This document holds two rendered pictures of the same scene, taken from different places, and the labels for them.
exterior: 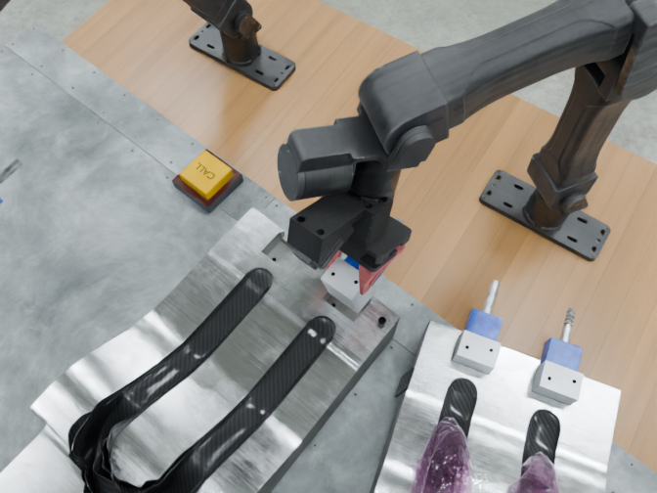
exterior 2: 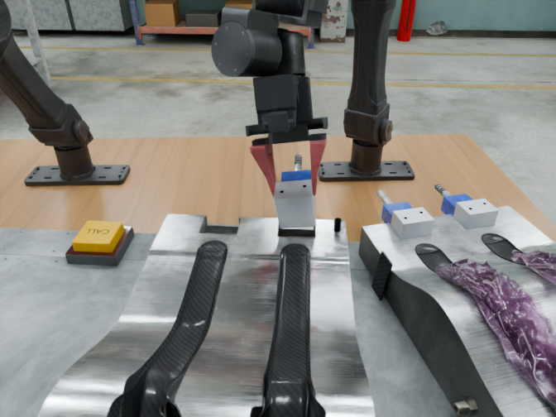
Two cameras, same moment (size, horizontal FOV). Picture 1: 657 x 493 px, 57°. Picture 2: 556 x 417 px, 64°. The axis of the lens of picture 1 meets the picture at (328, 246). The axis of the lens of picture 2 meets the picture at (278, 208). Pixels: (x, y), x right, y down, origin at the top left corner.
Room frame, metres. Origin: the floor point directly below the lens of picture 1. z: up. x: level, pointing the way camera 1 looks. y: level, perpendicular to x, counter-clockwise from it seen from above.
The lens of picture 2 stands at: (-0.12, 0.28, 1.26)
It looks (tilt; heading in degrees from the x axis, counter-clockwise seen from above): 33 degrees down; 327
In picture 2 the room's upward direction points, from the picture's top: straight up
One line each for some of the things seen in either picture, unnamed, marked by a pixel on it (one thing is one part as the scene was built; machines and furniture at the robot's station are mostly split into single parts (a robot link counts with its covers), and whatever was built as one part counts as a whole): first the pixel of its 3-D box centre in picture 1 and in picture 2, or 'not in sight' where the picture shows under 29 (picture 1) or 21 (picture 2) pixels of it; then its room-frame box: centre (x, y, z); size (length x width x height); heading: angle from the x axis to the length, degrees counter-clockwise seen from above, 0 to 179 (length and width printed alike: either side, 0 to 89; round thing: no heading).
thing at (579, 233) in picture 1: (550, 202); (366, 155); (0.48, -0.34, 0.84); 0.20 x 0.07 x 0.08; 58
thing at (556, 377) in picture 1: (561, 351); (456, 204); (0.24, -0.32, 0.86); 0.13 x 0.05 x 0.05; 160
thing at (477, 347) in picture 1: (483, 323); (396, 213); (0.27, -0.21, 0.86); 0.13 x 0.05 x 0.05; 160
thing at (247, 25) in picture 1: (232, 15); (65, 132); (0.79, 0.17, 0.90); 0.09 x 0.06 x 0.06; 51
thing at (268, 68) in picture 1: (240, 40); (74, 160); (0.79, 0.17, 0.84); 0.20 x 0.07 x 0.08; 58
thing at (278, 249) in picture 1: (286, 256); (221, 234); (0.36, 0.06, 0.87); 0.05 x 0.05 x 0.04; 53
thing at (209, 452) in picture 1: (204, 393); (239, 328); (0.15, 0.14, 0.92); 0.35 x 0.16 x 0.09; 143
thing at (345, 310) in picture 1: (347, 302); (296, 237); (0.29, -0.03, 0.87); 0.05 x 0.05 x 0.04; 53
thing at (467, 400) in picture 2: not in sight; (464, 406); (0.00, -0.03, 0.84); 0.02 x 0.01 x 0.02; 70
